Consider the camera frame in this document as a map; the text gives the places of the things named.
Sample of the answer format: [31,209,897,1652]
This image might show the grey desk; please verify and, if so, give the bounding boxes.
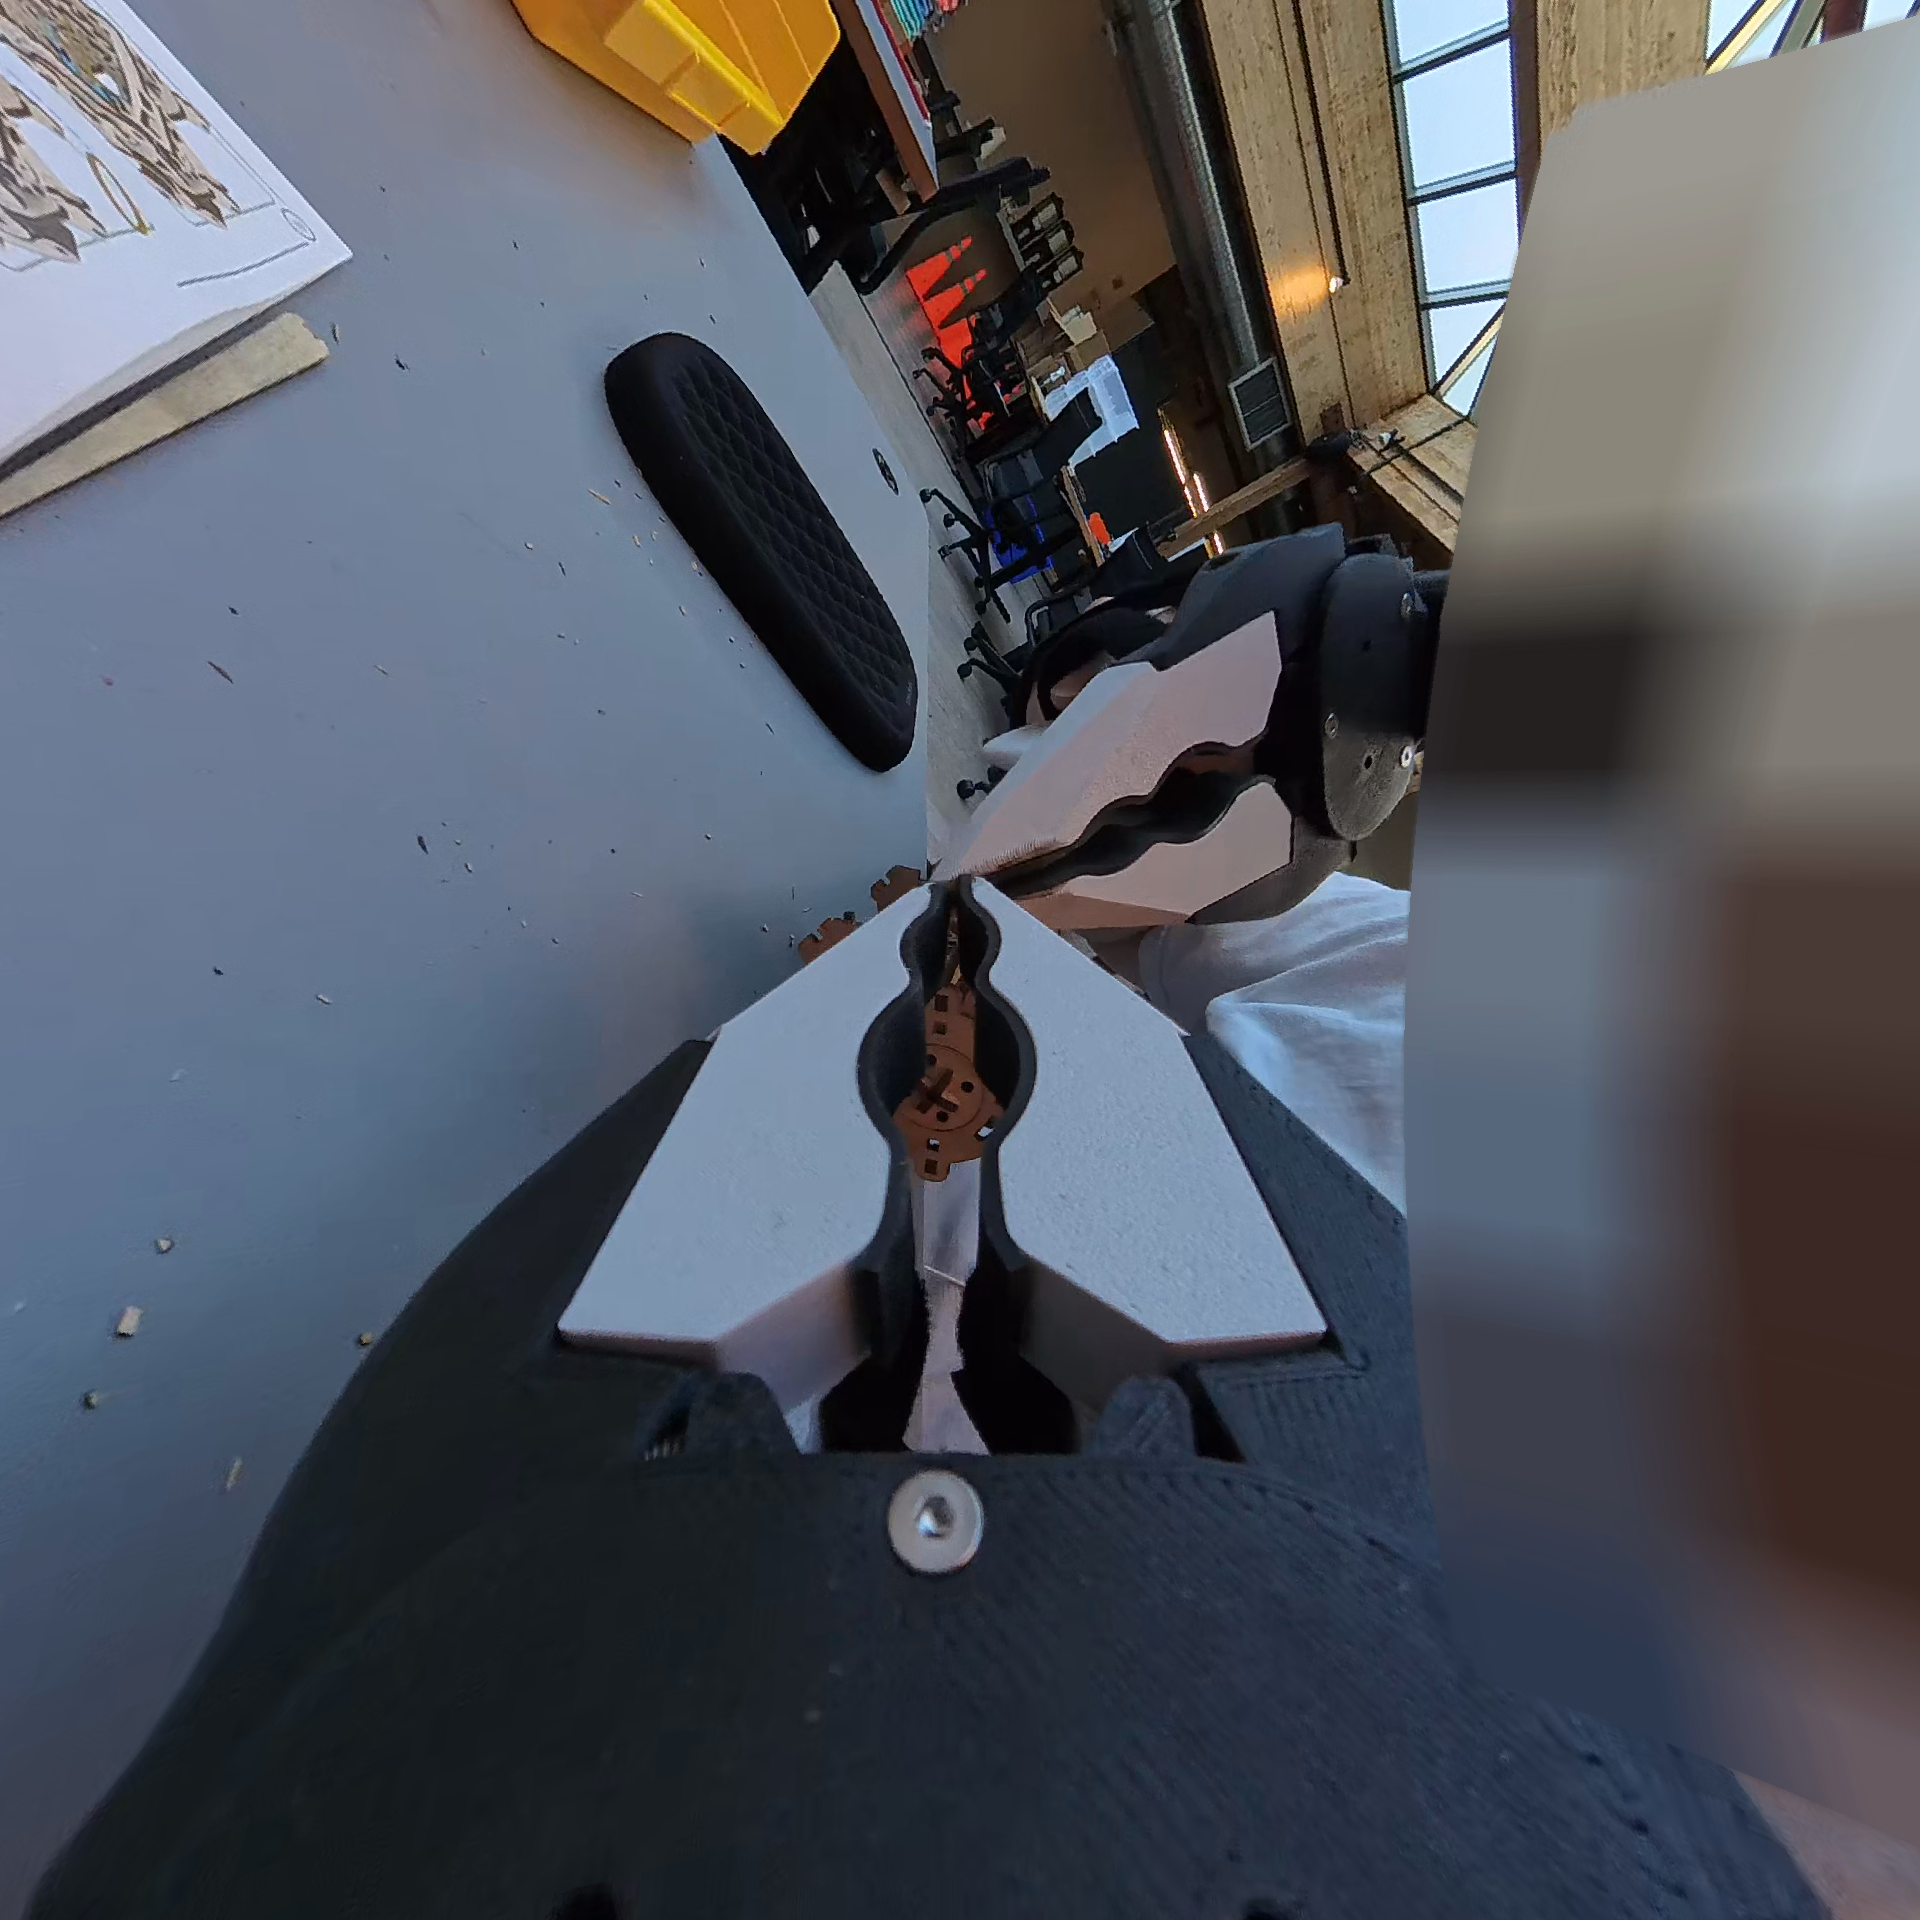
[0,0,944,1920]

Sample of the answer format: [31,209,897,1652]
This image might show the row of office chairs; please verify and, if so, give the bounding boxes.
[915,337,1201,723]

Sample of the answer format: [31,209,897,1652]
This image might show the silver ventilation duct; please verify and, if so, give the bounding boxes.
[1118,0,1277,452]

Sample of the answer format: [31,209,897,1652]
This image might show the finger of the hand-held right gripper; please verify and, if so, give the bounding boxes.
[1019,772,1308,936]
[944,609,1289,887]

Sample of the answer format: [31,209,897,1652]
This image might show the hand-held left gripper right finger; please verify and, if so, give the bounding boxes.
[957,881,1335,1454]

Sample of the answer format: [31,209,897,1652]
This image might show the wooden mechanical model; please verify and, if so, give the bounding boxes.
[795,859,1008,1192]

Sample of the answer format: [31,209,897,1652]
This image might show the black framed table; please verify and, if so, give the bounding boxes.
[765,0,1051,296]

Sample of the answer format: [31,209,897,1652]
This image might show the yellow plastic bin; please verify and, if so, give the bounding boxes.
[510,0,843,155]

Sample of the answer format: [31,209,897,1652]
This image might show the thin plywood sheet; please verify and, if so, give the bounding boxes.
[0,311,332,521]

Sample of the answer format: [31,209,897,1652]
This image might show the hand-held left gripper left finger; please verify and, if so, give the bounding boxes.
[555,881,961,1454]

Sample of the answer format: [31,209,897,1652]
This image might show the skylight windows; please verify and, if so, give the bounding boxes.
[1382,0,1817,396]

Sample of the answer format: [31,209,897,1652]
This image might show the instruction booklet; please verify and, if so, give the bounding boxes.
[0,0,356,471]

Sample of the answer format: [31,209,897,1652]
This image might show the white sweatshirt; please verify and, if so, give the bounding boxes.
[1136,874,1415,1222]

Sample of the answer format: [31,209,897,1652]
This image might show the black wrist rest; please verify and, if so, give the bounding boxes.
[604,332,921,778]

